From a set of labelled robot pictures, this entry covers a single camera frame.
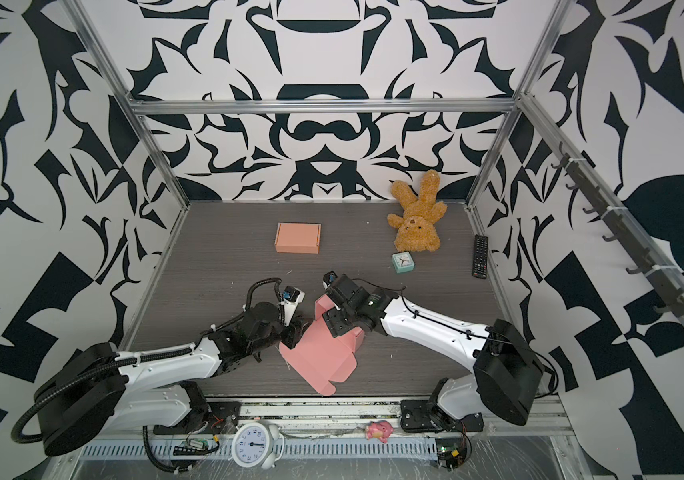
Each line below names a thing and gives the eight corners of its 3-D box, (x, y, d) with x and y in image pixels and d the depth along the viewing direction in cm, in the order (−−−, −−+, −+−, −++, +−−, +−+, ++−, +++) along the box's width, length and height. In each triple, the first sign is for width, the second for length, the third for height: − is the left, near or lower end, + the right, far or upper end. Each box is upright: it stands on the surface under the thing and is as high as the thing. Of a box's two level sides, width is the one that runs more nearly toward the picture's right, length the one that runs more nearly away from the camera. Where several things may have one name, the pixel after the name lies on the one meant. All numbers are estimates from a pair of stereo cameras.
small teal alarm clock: (393, 273, 103) (394, 269, 101) (391, 255, 107) (392, 251, 105) (414, 273, 103) (415, 269, 101) (411, 255, 107) (412, 251, 105)
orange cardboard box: (275, 253, 107) (273, 246, 104) (279, 226, 115) (277, 219, 111) (320, 253, 107) (319, 246, 104) (321, 226, 115) (321, 219, 111)
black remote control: (471, 276, 103) (474, 271, 101) (474, 239, 113) (477, 234, 111) (483, 279, 102) (486, 274, 100) (485, 242, 112) (488, 236, 110)
